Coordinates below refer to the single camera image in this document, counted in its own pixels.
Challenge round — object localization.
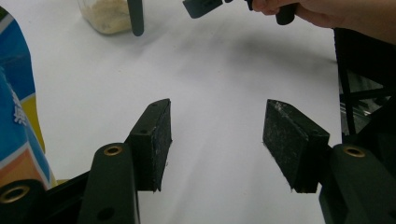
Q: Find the printed pouch with green cap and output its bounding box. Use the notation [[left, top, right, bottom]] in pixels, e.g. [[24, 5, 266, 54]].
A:
[[0, 6, 59, 190]]

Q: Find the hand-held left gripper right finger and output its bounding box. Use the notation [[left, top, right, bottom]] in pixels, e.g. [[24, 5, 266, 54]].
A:
[[262, 98, 396, 224]]

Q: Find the white table sheet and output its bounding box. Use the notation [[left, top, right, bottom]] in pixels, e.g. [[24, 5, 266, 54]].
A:
[[0, 0, 344, 224]]

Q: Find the black metal frame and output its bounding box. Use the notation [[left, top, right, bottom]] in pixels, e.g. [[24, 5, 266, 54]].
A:
[[332, 27, 396, 147]]

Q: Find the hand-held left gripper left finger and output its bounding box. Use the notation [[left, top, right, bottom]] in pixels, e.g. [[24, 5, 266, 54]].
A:
[[78, 98, 173, 224]]

